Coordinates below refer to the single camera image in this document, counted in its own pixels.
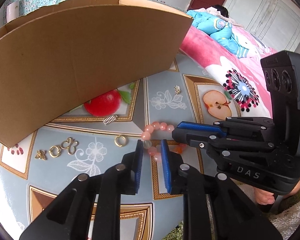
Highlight pink bead bracelet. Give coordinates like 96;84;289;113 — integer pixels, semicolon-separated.
141;121;188;163

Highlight gold butterfly pendant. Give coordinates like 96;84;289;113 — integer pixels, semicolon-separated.
61;137;79;155

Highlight right hand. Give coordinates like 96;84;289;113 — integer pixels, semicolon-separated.
253;180;300;205

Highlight small silver gold earring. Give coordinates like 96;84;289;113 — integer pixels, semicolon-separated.
174;85;181;95

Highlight gold round clasp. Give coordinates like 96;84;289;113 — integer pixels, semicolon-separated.
49;145;62;158

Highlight pink floral blanket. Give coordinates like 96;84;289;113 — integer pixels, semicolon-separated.
180;27;276;118

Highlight gold flower charm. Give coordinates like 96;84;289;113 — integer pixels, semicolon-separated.
35;150;47;160

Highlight blue child jacket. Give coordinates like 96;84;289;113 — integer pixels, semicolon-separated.
186;7;249;59

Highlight brown cardboard box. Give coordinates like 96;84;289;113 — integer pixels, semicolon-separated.
0;0;192;147

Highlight white wardrobe doors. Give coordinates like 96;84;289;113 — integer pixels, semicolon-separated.
224;0;300;51

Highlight pink rolled mat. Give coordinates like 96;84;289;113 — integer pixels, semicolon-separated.
6;0;20;23

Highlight gold ring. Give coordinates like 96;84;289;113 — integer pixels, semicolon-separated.
114;135;129;147

